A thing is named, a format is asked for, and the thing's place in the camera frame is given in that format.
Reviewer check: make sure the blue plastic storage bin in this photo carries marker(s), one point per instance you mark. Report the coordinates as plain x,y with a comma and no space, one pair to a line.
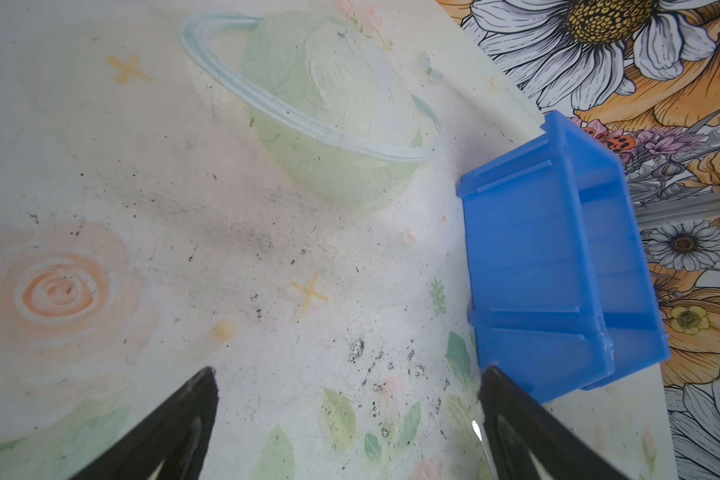
562,296

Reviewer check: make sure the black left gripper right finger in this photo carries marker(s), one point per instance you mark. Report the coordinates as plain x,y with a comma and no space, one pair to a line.
521,440

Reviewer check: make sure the right aluminium corner post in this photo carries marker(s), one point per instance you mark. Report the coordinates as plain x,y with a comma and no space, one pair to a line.
702,207

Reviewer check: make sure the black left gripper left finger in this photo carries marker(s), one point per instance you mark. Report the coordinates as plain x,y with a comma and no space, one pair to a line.
169,443

